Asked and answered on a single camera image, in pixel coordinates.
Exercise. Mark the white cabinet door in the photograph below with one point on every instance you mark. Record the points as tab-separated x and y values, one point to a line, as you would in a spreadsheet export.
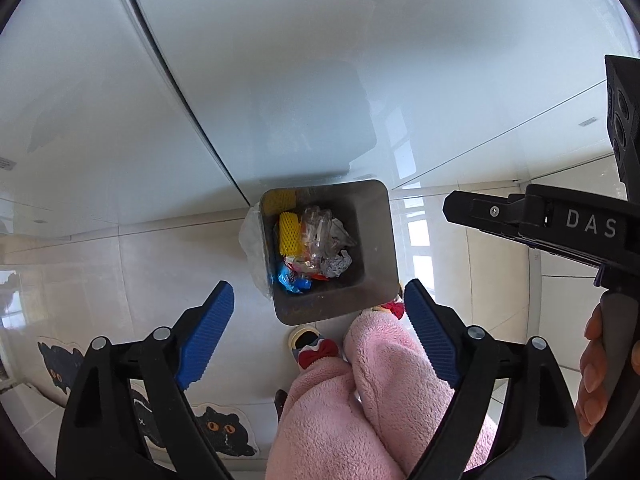
400	60
100	135

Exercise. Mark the pink fleece pants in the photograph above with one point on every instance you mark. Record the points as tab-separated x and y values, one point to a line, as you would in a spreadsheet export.
350	410

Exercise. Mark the yellow foam net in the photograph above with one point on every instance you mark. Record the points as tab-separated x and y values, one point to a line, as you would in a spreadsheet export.
287	235
277	200

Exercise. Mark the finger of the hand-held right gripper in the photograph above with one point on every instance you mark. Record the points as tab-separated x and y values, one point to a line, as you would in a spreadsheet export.
480	212

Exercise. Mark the person's right hand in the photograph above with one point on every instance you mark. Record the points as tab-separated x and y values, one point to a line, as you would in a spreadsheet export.
591	375

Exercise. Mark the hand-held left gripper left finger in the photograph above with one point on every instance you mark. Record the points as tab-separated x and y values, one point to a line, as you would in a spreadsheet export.
205	337

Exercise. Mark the silver wrapper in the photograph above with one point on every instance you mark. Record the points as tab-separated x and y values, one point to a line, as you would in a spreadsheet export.
336	264

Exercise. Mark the blue tissue packet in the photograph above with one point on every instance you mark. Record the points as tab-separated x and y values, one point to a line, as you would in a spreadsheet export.
290	280

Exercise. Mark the cartoon slipper red bow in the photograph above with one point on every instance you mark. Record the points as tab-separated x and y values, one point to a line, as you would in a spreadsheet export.
315	352
392	309

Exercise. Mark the steel trash bin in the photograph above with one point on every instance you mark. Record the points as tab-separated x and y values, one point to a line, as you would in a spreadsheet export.
372	240

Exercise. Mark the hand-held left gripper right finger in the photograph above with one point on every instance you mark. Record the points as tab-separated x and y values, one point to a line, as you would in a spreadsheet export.
432	335

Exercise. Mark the clear plastic bottle blue cap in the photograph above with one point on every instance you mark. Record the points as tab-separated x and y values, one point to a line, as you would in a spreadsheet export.
315	230

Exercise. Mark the black cat floor mat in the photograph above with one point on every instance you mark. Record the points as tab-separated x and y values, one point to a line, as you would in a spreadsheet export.
225	427

